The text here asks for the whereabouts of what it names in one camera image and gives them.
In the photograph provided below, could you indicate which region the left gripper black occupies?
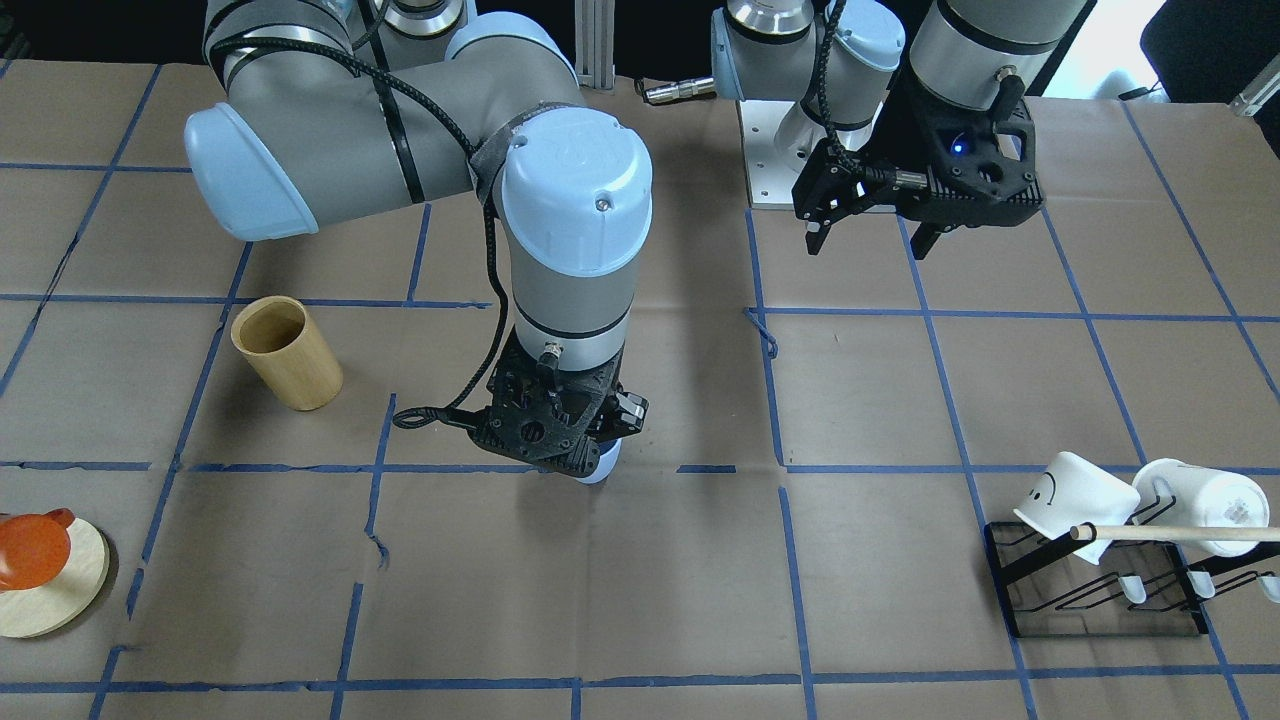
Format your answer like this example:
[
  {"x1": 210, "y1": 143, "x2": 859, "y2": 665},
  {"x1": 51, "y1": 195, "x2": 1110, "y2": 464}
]
[{"x1": 792, "y1": 76, "x2": 1043, "y2": 261}]

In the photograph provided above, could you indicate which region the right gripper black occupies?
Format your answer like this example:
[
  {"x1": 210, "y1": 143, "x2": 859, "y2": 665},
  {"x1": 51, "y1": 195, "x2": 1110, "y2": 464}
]
[{"x1": 470, "y1": 332, "x2": 649, "y2": 477}]

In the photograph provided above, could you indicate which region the light blue plastic cup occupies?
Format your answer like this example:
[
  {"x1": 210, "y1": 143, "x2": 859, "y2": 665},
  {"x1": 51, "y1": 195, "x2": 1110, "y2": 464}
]
[{"x1": 579, "y1": 439, "x2": 623, "y2": 486}]

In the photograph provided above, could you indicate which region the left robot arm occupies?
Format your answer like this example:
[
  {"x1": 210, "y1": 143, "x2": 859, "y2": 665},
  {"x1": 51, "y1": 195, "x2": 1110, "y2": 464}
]
[{"x1": 710, "y1": 1, "x2": 1085, "y2": 260}]

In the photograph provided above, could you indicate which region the bamboo chopstick holder cup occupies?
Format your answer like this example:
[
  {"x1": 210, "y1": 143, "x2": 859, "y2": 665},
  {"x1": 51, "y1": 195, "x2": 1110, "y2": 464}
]
[{"x1": 230, "y1": 295, "x2": 344, "y2": 411}]

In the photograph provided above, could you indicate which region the white mug smiley face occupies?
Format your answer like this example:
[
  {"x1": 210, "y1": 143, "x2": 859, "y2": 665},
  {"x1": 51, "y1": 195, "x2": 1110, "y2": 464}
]
[{"x1": 1012, "y1": 451, "x2": 1140, "y2": 539}]

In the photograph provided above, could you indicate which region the white mug far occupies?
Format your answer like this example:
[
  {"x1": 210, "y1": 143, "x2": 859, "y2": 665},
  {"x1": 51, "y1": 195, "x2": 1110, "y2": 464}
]
[{"x1": 1132, "y1": 457, "x2": 1270, "y2": 528}]

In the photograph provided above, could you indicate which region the orange mug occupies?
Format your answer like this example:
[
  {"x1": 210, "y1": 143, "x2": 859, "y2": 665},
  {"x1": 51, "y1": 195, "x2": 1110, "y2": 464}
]
[{"x1": 1, "y1": 509, "x2": 76, "y2": 592}]

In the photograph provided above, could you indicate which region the wooden mug tree stand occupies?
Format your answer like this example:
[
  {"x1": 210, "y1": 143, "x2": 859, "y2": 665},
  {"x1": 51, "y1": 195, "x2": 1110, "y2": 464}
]
[{"x1": 1, "y1": 519, "x2": 111, "y2": 639}]

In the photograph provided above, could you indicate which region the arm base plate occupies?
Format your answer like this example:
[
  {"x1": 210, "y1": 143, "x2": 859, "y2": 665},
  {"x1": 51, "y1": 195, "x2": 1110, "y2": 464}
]
[{"x1": 737, "y1": 100, "x2": 826, "y2": 211}]

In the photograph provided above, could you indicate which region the aluminium frame post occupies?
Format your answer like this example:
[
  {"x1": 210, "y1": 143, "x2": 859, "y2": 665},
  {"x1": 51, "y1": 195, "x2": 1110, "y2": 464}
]
[{"x1": 573, "y1": 0, "x2": 616, "y2": 94}]

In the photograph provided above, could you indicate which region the black wire cup rack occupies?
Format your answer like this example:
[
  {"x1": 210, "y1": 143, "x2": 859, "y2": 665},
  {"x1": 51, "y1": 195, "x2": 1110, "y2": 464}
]
[{"x1": 984, "y1": 480, "x2": 1277, "y2": 638}]

